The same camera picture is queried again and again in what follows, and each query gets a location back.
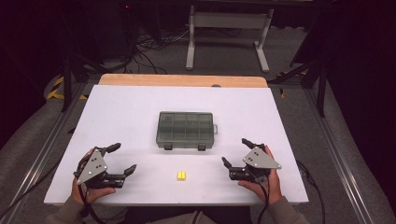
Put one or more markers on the grey metal stand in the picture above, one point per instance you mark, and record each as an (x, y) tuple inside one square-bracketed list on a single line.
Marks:
[(230, 20)]

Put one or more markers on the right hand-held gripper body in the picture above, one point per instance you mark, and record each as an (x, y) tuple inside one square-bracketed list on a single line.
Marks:
[(260, 160)]

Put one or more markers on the wooden table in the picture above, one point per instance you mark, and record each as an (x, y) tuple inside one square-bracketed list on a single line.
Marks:
[(180, 80)]

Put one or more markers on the person's right hand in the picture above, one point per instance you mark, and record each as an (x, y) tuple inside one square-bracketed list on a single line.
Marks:
[(274, 189)]

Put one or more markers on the dark curtain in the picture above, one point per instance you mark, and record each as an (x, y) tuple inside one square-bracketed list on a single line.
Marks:
[(367, 77), (25, 62)]

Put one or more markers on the yellow black hazard tape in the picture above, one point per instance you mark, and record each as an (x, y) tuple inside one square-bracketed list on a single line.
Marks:
[(56, 93)]

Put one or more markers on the aluminium floor rail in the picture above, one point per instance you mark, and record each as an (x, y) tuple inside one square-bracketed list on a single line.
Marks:
[(339, 158), (37, 168)]

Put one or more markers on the person's left hand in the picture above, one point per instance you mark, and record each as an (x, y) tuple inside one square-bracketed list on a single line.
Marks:
[(90, 195)]

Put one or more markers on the white board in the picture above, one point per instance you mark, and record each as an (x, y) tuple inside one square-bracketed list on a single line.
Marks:
[(124, 118)]

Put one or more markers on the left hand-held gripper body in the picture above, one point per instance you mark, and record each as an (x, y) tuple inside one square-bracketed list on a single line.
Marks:
[(93, 166)]

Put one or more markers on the grey transparent compartment box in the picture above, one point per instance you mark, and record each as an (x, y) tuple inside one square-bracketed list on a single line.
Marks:
[(183, 129)]

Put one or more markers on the black tripod stand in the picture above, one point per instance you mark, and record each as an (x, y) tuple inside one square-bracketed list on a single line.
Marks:
[(66, 84), (322, 90)]

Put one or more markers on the small yellow block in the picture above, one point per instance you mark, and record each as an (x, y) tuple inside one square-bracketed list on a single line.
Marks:
[(183, 175), (179, 175)]

